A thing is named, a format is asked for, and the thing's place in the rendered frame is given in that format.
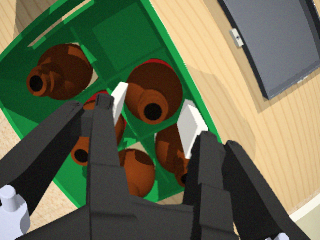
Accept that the green plastic bottle crate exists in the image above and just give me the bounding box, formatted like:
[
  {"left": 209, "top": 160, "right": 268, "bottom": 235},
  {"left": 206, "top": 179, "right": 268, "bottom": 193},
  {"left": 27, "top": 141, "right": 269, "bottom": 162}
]
[{"left": 0, "top": 0, "right": 223, "bottom": 208}]

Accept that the dark grey rectangular tray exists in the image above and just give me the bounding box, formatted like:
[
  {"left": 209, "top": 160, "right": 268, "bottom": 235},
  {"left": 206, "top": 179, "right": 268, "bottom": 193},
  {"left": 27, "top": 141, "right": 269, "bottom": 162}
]
[{"left": 217, "top": 0, "right": 320, "bottom": 100}]

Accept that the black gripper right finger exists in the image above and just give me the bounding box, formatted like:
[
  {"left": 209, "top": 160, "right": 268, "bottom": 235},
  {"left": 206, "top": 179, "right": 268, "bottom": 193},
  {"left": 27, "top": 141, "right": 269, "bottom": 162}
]
[{"left": 177, "top": 99, "right": 311, "bottom": 240}]

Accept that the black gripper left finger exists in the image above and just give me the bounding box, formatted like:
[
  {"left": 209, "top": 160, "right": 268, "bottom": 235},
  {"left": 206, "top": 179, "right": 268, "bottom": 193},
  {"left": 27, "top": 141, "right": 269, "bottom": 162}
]
[{"left": 0, "top": 82, "right": 143, "bottom": 240}]

